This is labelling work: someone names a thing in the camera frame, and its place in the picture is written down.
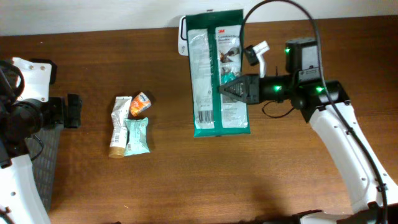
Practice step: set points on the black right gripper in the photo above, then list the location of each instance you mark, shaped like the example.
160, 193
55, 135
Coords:
253, 89

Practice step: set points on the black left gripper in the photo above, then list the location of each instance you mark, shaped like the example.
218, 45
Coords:
64, 117

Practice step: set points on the green 3M gloves package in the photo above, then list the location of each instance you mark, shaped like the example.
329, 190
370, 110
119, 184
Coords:
214, 54

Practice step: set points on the white cream tube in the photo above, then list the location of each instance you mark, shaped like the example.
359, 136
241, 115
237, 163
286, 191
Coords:
119, 113

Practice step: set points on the orange snack packet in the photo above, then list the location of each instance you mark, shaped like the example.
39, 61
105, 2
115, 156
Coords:
139, 104

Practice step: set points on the light green wipes packet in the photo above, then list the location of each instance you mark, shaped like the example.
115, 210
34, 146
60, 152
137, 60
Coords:
137, 137

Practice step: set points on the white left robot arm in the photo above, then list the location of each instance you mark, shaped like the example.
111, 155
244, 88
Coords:
31, 123

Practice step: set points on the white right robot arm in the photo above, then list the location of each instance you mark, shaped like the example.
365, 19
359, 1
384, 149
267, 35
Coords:
328, 109

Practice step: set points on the white barcode scanner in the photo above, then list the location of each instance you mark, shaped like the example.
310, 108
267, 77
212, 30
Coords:
182, 37

